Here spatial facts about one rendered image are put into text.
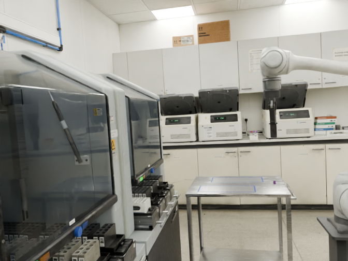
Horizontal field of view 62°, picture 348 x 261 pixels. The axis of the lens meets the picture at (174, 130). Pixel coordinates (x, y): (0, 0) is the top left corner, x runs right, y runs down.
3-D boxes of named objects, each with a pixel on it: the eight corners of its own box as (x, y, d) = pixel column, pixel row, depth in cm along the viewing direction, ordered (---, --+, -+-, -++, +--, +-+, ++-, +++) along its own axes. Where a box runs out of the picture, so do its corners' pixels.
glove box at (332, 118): (317, 122, 385) (317, 115, 384) (314, 122, 397) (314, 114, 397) (337, 121, 380) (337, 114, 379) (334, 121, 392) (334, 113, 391)
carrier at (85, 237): (96, 236, 121) (95, 222, 120) (101, 236, 120) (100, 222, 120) (83, 250, 109) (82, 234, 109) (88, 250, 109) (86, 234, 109)
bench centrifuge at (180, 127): (154, 144, 387) (150, 95, 383) (165, 139, 448) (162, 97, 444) (195, 142, 375) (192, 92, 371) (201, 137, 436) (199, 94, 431)
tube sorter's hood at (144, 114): (44, 187, 154) (32, 66, 150) (95, 164, 214) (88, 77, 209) (136, 185, 144) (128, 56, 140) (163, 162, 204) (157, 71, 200)
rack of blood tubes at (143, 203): (91, 215, 153) (90, 203, 153) (100, 208, 163) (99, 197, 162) (146, 215, 147) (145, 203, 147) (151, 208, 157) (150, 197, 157)
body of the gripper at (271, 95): (279, 89, 141) (279, 108, 141) (280, 89, 148) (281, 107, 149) (263, 90, 144) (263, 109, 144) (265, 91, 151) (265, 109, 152)
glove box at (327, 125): (316, 128, 386) (315, 122, 385) (313, 128, 398) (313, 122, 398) (335, 127, 381) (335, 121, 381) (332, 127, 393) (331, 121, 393)
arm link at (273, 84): (281, 78, 148) (282, 90, 148) (263, 80, 152) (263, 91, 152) (280, 77, 140) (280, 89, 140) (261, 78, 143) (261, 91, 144)
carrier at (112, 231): (112, 236, 120) (111, 222, 119) (116, 237, 119) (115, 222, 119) (99, 250, 108) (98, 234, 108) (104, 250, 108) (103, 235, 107)
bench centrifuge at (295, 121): (266, 139, 360) (264, 83, 355) (261, 134, 421) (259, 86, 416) (315, 137, 349) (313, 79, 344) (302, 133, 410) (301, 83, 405)
